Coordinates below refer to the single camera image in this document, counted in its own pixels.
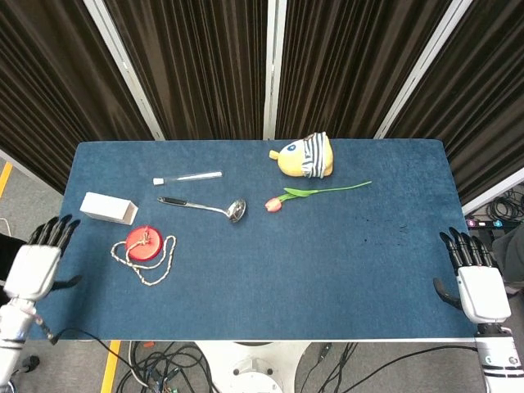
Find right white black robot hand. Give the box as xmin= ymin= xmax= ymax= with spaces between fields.
xmin=432 ymin=227 xmax=513 ymax=325

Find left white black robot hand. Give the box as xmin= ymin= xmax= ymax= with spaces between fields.
xmin=2 ymin=215 xmax=83 ymax=303

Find red plastic disc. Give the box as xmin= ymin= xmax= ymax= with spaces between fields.
xmin=125 ymin=225 xmax=164 ymax=261

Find beige braided rope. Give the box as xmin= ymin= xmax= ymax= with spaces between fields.
xmin=110 ymin=231 xmax=178 ymax=287

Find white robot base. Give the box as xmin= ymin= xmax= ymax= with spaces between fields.
xmin=196 ymin=341 xmax=310 ymax=393

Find person in black clothes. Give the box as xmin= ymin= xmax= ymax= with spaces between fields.
xmin=0 ymin=232 xmax=26 ymax=284

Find person in grey trousers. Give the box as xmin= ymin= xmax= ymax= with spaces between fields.
xmin=490 ymin=224 xmax=524 ymax=284

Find black power strip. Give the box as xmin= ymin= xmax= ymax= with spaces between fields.
xmin=465 ymin=218 xmax=519 ymax=231

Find white cardboard box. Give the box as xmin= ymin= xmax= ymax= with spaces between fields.
xmin=79 ymin=191 xmax=139 ymax=226

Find clear test tube white cap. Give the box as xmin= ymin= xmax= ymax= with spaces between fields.
xmin=152 ymin=170 xmax=224 ymax=187

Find dark brown pleated curtain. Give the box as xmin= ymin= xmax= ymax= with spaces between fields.
xmin=274 ymin=0 xmax=454 ymax=140
xmin=0 ymin=0 xmax=156 ymax=196
xmin=104 ymin=0 xmax=270 ymax=141
xmin=386 ymin=0 xmax=524 ymax=206

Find blue carpet table mat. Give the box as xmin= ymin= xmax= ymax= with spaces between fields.
xmin=28 ymin=138 xmax=499 ymax=341

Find artificial pink tulip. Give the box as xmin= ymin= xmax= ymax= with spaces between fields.
xmin=264 ymin=180 xmax=373 ymax=214

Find yellow plush toy striped cloth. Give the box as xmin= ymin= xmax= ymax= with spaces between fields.
xmin=269 ymin=131 xmax=333 ymax=180

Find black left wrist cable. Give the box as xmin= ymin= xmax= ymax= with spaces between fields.
xmin=34 ymin=314 xmax=140 ymax=382

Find coiled black cables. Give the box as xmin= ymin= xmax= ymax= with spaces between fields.
xmin=486 ymin=195 xmax=524 ymax=223

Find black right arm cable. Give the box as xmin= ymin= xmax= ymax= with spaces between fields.
xmin=337 ymin=346 xmax=479 ymax=393

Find white partition frame post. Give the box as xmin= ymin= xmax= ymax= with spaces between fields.
xmin=262 ymin=0 xmax=280 ymax=141
xmin=461 ymin=166 xmax=524 ymax=216
xmin=373 ymin=0 xmax=472 ymax=140
xmin=83 ymin=0 xmax=165 ymax=142

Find tangled black floor cables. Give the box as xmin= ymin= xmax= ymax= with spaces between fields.
xmin=116 ymin=341 xmax=220 ymax=393

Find steel ladle black handle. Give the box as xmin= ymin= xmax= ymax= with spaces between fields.
xmin=157 ymin=196 xmax=248 ymax=224

